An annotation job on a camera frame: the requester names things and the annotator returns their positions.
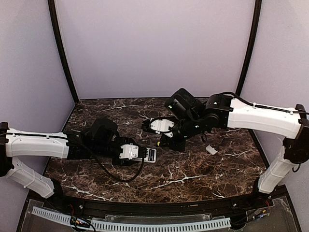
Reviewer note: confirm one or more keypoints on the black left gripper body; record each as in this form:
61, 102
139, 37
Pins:
141, 155

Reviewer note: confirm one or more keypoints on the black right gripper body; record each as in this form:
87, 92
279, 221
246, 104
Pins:
147, 124

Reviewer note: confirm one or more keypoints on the white remote control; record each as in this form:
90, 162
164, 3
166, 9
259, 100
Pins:
143, 153

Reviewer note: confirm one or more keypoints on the white battery cover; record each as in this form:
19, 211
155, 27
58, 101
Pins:
211, 150

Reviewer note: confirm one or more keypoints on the purple battery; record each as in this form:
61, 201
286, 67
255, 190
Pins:
152, 155

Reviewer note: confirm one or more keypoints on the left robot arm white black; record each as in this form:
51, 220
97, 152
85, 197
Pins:
101, 139

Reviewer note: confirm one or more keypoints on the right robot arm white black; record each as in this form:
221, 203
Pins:
228, 110

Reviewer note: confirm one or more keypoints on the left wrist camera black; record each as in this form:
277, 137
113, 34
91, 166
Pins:
129, 151

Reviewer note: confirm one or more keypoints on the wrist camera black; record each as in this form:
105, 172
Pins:
129, 151
158, 126

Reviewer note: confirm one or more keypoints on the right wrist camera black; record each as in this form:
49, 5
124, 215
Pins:
158, 126

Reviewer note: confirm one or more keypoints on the black table front rail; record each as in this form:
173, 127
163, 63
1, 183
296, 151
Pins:
219, 207

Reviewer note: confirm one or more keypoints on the right black frame post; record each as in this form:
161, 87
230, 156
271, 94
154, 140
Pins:
250, 46

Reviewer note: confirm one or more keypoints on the black frame post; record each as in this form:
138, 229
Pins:
250, 46
61, 50

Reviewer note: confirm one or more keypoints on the left black frame post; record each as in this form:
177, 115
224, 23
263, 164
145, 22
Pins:
61, 50

